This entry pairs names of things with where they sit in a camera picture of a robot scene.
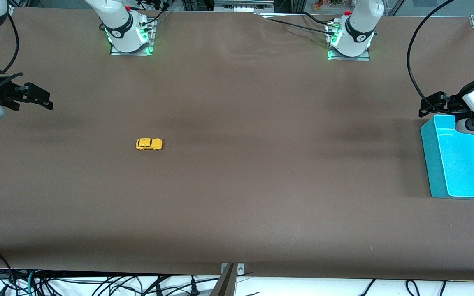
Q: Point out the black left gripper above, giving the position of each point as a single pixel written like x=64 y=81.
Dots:
x=454 y=103

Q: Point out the yellow beetle toy car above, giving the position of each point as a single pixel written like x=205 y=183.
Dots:
x=148 y=143

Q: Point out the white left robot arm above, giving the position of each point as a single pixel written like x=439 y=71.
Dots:
x=356 y=28

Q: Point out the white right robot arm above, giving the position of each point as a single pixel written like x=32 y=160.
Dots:
x=121 y=24

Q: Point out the teal plastic bin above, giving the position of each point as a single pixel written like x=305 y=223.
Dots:
x=459 y=164

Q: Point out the brown table mat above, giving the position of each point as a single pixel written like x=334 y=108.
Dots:
x=237 y=185

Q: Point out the grey control box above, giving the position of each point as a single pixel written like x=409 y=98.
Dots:
x=243 y=5

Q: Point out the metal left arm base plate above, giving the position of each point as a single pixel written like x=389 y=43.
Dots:
x=350 y=58

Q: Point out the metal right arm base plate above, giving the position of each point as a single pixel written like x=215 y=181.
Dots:
x=150 y=41

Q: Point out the small metal table bracket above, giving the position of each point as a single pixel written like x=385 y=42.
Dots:
x=241 y=269

